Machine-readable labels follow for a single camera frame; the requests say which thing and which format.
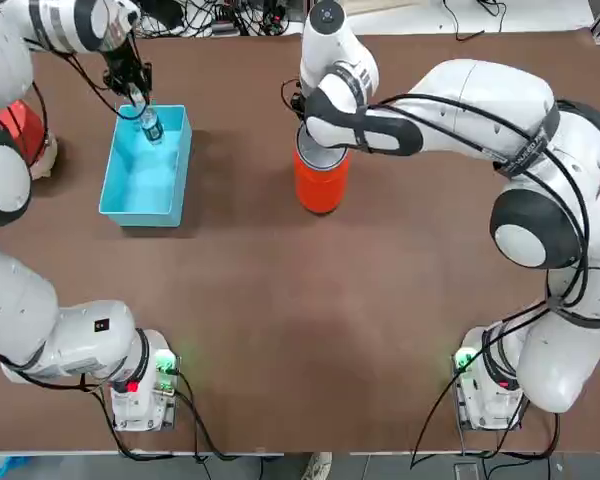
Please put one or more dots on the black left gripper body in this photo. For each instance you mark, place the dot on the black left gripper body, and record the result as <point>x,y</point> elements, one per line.
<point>127,65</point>

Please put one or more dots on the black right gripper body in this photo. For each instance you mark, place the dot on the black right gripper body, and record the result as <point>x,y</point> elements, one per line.
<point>300,105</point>

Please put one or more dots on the clear water bottle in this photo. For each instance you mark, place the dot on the clear water bottle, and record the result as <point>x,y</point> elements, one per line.
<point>152,127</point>

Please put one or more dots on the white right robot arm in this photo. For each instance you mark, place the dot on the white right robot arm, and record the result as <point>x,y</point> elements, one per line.
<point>540,160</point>

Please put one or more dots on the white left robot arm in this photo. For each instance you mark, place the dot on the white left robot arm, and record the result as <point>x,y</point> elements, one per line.
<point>20,310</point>

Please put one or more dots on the blue plastic tray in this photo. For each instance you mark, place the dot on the blue plastic tray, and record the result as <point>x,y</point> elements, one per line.
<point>145,185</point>

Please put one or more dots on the orange cylindrical bin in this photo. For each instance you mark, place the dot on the orange cylindrical bin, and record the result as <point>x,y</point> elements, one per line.
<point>322,190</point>

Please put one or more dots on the black power strip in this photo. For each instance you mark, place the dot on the black power strip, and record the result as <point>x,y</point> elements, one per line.
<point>229,27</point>

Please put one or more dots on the orange and cream cooker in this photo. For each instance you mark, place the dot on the orange and cream cooker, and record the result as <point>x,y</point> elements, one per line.
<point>20,122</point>

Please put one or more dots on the person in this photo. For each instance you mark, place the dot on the person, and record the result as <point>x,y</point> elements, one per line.
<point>317,467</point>

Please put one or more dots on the blue plastic bag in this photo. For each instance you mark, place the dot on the blue plastic bag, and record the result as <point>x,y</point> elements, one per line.
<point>2,467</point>

